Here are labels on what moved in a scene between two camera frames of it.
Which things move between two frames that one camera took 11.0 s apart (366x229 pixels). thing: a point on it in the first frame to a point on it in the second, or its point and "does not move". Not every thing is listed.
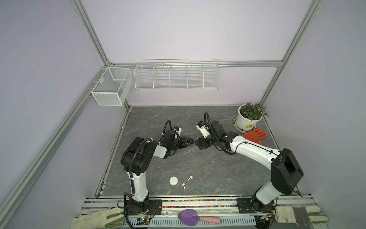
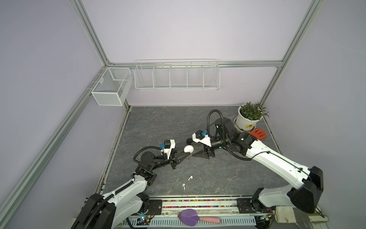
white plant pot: [243, 124] does not move
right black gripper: [198, 142] to [204, 154]
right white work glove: [284, 213] does not move
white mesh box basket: [113, 86] does not move
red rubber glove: [254, 136] does not move
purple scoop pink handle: [189, 217] does not move
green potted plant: [252, 111] does not move
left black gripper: [183, 142] to [174, 158]
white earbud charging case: [173, 180] to [188, 148]
